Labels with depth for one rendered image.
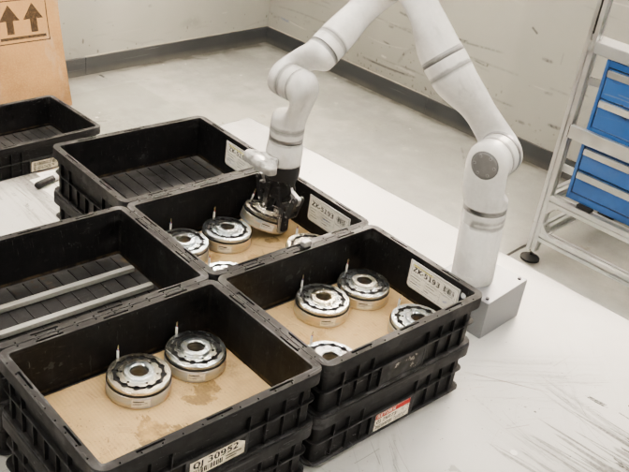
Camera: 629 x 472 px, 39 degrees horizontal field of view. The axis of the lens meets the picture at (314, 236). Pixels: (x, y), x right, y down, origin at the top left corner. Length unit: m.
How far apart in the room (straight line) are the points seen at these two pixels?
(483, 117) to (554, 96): 2.70
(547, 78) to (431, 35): 2.77
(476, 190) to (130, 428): 0.85
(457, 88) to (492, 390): 0.60
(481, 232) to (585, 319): 0.38
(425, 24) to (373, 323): 0.60
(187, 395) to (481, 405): 0.60
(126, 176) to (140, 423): 0.83
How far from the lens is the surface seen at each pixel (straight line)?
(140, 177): 2.12
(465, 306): 1.63
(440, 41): 1.83
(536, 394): 1.86
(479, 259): 1.92
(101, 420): 1.44
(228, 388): 1.50
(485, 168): 1.82
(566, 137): 3.55
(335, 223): 1.89
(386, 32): 5.12
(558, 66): 4.53
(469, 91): 1.84
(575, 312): 2.16
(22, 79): 4.48
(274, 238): 1.92
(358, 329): 1.68
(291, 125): 1.77
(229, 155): 2.13
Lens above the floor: 1.80
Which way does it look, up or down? 30 degrees down
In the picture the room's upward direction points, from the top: 9 degrees clockwise
